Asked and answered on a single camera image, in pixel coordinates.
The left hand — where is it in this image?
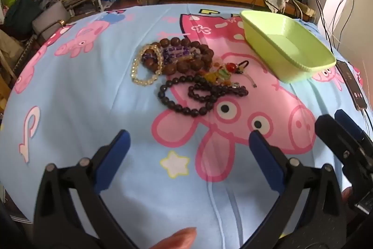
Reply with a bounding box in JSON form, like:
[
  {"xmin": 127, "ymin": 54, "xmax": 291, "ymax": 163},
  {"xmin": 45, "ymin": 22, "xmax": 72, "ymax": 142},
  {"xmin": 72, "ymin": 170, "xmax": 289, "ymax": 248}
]
[{"xmin": 150, "ymin": 228, "xmax": 197, "ymax": 249}]

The purple bead bracelet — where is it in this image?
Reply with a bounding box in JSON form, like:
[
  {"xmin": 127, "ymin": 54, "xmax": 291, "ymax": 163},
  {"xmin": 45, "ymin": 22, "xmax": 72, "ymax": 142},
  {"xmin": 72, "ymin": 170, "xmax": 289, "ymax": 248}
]
[{"xmin": 143, "ymin": 45, "xmax": 202, "ymax": 65}]

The right hand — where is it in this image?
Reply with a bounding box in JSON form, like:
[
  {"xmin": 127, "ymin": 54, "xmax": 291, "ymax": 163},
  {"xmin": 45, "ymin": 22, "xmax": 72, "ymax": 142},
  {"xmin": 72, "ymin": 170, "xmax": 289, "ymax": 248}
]
[{"xmin": 341, "ymin": 186, "xmax": 353, "ymax": 203}]

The brown wooden bead bracelet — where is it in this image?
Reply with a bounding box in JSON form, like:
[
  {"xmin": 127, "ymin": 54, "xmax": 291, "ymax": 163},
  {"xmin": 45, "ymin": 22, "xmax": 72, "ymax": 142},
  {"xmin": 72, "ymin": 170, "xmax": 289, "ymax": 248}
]
[{"xmin": 140, "ymin": 37, "xmax": 215, "ymax": 77}]

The colourful charm bead string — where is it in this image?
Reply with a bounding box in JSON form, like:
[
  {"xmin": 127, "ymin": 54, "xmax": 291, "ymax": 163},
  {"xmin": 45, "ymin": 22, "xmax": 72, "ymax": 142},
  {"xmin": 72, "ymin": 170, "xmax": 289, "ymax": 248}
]
[{"xmin": 204, "ymin": 59, "xmax": 258, "ymax": 89}]

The clear crystal bead bracelet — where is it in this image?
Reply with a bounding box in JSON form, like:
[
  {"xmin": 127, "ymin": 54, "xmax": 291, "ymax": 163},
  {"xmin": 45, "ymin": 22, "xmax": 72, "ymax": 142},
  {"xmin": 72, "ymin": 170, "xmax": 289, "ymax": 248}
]
[{"xmin": 130, "ymin": 43, "xmax": 164, "ymax": 87}]

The dark green bag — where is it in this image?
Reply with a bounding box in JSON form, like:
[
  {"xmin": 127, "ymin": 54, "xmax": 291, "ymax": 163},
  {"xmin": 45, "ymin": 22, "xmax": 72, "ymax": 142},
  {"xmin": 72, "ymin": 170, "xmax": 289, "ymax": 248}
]
[{"xmin": 4, "ymin": 0, "xmax": 42, "ymax": 35}]

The Peppa Pig blue bedsheet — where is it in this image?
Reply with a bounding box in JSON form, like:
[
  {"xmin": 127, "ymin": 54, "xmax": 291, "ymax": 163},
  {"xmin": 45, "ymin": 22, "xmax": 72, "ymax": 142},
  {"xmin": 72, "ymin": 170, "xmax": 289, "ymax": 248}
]
[{"xmin": 1, "ymin": 4, "xmax": 372, "ymax": 248}]

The black bead necklace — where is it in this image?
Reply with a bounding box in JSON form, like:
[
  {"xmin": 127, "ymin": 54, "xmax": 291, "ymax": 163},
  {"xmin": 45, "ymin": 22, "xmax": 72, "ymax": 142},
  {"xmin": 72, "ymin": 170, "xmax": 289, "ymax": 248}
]
[{"xmin": 157, "ymin": 74, "xmax": 249, "ymax": 118}]

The light green plastic tray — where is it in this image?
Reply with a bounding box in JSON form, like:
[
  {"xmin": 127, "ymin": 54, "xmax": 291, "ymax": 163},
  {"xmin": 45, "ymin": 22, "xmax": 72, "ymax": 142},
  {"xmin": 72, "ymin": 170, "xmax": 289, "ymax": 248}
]
[{"xmin": 240, "ymin": 10, "xmax": 336, "ymax": 83}]

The black smartphone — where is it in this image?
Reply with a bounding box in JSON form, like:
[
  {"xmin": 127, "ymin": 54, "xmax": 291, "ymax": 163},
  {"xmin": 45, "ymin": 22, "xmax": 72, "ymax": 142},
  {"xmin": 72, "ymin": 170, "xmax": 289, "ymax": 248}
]
[{"xmin": 336, "ymin": 60, "xmax": 367, "ymax": 111}]

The black charging cable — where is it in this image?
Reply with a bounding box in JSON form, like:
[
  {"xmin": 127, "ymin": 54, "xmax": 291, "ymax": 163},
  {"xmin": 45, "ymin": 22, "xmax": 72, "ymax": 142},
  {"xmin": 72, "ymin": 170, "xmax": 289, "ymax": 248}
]
[{"xmin": 305, "ymin": 0, "xmax": 339, "ymax": 61}]

